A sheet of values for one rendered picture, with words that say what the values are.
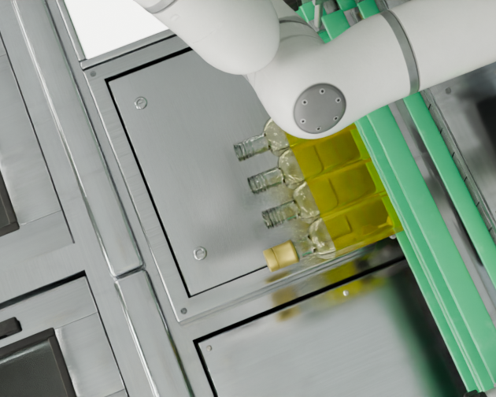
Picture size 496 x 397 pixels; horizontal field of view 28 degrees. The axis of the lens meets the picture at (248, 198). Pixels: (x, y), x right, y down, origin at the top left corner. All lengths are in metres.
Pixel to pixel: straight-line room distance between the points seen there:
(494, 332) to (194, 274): 0.51
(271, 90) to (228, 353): 0.64
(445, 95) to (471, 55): 0.30
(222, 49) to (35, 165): 0.79
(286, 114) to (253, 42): 0.09
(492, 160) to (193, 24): 0.53
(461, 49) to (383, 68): 0.09
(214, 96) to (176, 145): 0.11
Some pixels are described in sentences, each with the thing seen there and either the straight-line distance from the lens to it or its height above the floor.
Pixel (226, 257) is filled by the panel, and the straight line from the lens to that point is 1.58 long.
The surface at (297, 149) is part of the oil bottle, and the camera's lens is 1.47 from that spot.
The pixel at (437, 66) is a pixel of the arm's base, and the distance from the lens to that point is 1.07.
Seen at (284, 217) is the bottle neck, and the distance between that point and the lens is 1.45.
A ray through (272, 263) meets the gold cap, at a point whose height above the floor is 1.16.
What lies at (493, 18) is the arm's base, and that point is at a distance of 1.08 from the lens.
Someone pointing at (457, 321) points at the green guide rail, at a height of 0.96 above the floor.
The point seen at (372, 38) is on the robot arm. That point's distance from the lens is 1.05.
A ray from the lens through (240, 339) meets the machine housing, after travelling 1.59.
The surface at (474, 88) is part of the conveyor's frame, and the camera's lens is 1.38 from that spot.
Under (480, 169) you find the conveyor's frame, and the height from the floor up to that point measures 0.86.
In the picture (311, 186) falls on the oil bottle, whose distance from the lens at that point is 1.44.
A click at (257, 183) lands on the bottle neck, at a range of 1.47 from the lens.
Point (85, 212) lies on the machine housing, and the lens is 1.66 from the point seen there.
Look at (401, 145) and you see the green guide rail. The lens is 1.36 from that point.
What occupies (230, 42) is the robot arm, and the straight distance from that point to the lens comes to 0.98.
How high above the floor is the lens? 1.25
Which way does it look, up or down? 4 degrees down
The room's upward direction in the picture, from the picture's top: 111 degrees counter-clockwise
